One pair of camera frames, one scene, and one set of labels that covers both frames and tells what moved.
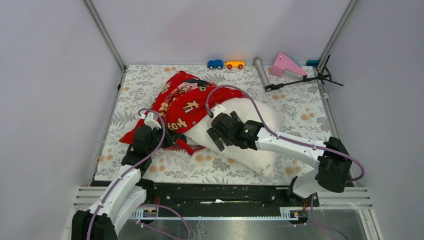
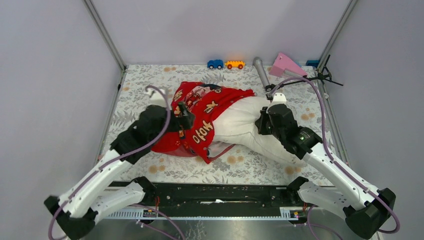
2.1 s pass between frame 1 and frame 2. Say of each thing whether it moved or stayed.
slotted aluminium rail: stayed
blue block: stayed
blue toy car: stayed
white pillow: moved
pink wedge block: stayed
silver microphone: stayed
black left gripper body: moved
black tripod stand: stayed
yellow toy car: stayed
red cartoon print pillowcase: moved
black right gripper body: moved
